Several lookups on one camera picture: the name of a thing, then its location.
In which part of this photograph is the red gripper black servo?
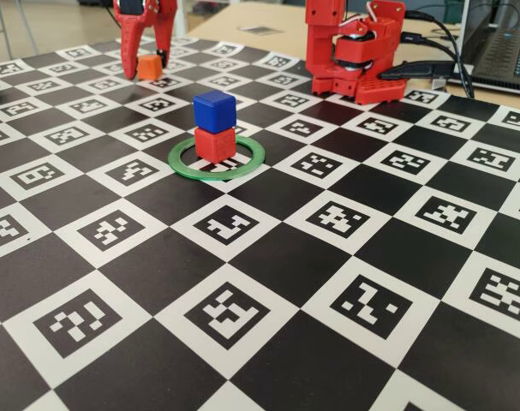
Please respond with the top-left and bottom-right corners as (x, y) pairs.
(113, 0), (177, 80)

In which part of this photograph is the green flat ring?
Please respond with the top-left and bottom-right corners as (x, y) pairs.
(167, 133), (266, 182)

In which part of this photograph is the dark laptop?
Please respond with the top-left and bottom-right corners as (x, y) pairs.
(458, 0), (520, 98)

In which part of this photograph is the black plug with cable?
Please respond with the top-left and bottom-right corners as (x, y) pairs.
(379, 59), (456, 82)

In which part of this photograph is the red cube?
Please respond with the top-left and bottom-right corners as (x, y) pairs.
(194, 127), (236, 164)

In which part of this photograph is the black usb cable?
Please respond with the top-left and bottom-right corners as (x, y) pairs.
(400, 32), (475, 99)
(403, 9), (465, 86)

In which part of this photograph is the blue cube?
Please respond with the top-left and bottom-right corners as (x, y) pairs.
(193, 90), (237, 134)

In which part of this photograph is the orange cube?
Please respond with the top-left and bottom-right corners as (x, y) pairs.
(135, 54), (164, 81)

